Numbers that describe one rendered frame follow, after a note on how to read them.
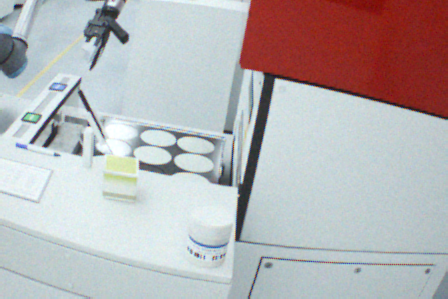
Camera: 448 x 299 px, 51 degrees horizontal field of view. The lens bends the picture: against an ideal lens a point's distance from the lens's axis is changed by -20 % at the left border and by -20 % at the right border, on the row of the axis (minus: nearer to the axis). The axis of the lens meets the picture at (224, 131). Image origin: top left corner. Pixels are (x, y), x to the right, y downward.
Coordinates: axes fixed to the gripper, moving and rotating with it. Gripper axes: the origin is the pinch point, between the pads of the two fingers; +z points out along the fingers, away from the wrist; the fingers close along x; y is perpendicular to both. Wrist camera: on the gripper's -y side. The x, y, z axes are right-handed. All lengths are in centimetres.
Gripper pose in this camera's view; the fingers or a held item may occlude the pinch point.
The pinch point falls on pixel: (92, 63)
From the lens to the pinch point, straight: 170.5
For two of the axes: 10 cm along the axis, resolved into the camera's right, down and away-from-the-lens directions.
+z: -2.6, 9.0, -3.5
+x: 0.8, -3.4, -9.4
